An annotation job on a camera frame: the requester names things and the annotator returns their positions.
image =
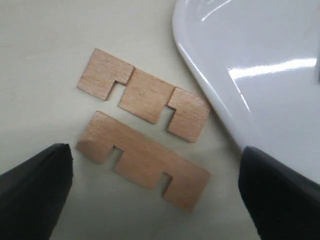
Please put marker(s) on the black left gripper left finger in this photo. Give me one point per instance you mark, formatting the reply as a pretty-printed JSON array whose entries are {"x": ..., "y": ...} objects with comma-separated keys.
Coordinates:
[{"x": 33, "y": 194}]

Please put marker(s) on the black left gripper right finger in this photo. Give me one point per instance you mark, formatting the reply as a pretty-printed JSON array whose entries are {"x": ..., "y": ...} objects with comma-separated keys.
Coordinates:
[{"x": 283, "y": 204}]

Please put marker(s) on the wooden notched plank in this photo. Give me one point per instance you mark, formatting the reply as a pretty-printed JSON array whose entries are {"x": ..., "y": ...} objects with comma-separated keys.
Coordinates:
[
  {"x": 143, "y": 160},
  {"x": 145, "y": 95}
]

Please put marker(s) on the white plastic tray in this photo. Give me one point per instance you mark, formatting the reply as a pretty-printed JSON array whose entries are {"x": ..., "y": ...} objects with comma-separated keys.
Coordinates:
[{"x": 258, "y": 63}]

